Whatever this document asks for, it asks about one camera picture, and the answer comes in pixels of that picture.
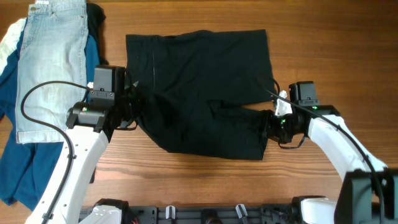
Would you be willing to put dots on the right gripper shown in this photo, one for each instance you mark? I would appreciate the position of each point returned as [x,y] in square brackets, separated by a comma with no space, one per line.
[270,125]

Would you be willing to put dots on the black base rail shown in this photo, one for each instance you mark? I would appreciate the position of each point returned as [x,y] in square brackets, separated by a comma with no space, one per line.
[263,214]

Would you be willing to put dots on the blue garment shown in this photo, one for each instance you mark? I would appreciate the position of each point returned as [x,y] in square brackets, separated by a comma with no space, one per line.
[26,168]

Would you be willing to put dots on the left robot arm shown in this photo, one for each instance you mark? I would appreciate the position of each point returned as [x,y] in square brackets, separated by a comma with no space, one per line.
[111,103]

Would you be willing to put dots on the black garment under pile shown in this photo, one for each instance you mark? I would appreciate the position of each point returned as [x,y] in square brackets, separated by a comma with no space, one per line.
[96,17]

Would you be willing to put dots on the black shorts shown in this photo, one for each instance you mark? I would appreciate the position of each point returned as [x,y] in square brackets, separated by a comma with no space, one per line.
[198,89]

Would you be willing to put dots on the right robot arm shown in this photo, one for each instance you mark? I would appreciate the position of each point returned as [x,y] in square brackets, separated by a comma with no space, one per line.
[369,190]

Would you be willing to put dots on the white garment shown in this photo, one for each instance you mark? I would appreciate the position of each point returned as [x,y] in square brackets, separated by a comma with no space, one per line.
[9,41]

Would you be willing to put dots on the light blue denim shorts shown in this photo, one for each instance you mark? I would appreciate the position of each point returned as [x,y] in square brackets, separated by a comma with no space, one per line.
[52,52]

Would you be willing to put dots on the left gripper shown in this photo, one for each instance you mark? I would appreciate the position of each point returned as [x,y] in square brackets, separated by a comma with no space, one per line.
[131,89]

